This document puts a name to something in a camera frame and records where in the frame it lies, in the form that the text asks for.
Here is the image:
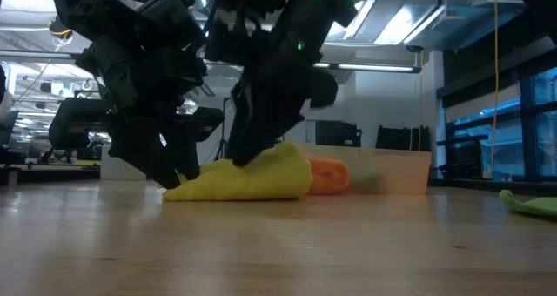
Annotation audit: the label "black overhead camera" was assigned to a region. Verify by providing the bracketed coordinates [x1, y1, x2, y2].
[48, 17, 74, 39]

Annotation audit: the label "black cases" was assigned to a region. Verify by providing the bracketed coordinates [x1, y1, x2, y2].
[375, 124, 433, 151]

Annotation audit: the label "white plant pot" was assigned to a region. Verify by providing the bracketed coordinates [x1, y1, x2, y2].
[100, 145, 149, 182]

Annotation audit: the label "black mesh bin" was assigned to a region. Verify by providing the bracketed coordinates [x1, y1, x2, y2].
[437, 134, 489, 180]

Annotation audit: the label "black cabinet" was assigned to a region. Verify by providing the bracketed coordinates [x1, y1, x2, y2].
[314, 119, 363, 148]

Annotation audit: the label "orange microfiber towel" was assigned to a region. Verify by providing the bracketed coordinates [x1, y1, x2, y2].
[306, 156, 352, 197]

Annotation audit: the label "overhead beam with light strips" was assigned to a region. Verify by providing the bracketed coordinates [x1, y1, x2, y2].
[0, 50, 422, 74]

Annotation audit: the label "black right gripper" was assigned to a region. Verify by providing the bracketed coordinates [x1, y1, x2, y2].
[225, 34, 339, 167]

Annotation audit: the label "orange plastic basket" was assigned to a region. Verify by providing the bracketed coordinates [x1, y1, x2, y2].
[299, 145, 433, 197]

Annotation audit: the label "green microfiber towel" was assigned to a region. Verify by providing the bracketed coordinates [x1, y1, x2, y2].
[499, 189, 557, 220]

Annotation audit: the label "yellow microfiber towel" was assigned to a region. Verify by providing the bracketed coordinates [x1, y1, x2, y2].
[162, 140, 314, 203]

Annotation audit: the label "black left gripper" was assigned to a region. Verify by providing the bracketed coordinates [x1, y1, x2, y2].
[47, 34, 226, 191]

